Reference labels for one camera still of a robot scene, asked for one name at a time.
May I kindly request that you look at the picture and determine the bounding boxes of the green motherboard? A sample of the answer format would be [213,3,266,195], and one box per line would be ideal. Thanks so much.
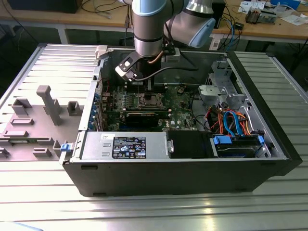
[101,84,200,132]

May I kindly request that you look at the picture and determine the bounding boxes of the metal CPU socket cover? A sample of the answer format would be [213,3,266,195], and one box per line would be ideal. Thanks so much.
[136,92,166,109]

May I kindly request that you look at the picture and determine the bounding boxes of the printed paper sheets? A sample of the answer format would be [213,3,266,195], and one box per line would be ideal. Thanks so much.
[238,0,265,14]

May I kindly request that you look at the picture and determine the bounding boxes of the beige case latch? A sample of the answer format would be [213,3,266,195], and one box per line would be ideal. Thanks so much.
[94,45,108,60]

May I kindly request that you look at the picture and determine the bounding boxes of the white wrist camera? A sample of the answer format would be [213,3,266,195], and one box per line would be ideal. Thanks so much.
[115,53,140,82]

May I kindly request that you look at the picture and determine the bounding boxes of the CPU socket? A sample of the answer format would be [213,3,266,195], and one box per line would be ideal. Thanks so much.
[136,92,167,109]

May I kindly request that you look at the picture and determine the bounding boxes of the black RAM slot bank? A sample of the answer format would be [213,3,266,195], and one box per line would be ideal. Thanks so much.
[126,82,168,93]
[126,106,170,119]

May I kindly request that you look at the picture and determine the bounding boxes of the white paper sheets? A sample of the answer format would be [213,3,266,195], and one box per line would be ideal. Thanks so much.
[280,13,308,26]

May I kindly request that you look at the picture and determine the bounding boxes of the blue flat data wire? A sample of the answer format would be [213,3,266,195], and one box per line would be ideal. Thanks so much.
[223,110,244,137]

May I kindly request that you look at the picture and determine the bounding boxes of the hard disk in blue carrier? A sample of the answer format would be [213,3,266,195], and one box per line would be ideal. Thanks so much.
[210,134,266,159]

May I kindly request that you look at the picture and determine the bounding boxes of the black tower computer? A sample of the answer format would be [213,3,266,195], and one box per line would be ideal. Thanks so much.
[213,0,227,29]

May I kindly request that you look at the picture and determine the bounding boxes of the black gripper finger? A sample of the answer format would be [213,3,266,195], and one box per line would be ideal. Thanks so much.
[143,79,155,100]

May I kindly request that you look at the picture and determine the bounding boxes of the silver power supply unit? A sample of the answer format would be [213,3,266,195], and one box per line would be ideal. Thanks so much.
[81,131,168,161]

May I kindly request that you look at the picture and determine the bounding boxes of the orange power wire bundle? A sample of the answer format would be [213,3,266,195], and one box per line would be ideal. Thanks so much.
[208,107,252,136]

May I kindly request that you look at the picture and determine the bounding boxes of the grey parts rack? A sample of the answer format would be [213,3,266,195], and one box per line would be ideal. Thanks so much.
[0,85,85,162]

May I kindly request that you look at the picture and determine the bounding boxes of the large black box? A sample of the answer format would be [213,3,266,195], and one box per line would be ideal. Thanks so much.
[6,0,84,14]

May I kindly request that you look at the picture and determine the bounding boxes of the grey electronic device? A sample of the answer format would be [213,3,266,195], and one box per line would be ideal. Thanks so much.
[259,8,277,25]

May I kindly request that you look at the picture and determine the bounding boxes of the metal finned heatsink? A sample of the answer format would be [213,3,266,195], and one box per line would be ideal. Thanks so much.
[244,7,262,25]

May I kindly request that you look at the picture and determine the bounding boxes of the silver metal drive cage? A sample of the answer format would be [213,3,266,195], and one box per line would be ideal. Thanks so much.
[198,60,255,114]

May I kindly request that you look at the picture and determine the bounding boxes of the wooden desk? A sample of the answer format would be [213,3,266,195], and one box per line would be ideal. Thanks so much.
[0,0,308,45]

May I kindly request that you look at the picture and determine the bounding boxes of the blue expansion slot retainer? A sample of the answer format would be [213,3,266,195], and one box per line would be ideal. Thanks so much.
[88,92,101,132]

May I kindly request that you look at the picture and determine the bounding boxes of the black graphics card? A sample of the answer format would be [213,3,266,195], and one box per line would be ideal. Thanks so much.
[125,111,160,128]

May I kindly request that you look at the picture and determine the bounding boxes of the silver CPU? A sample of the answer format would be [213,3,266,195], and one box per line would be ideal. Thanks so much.
[141,96,161,106]

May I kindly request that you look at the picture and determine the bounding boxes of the black open PC case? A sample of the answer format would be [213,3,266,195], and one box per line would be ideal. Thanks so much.
[59,44,303,198]

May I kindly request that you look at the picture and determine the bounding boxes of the copper coloured hose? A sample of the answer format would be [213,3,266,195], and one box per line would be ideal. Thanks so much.
[148,49,167,64]

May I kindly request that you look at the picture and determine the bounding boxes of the blue hanging cable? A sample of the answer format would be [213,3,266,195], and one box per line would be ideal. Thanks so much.
[230,21,236,52]

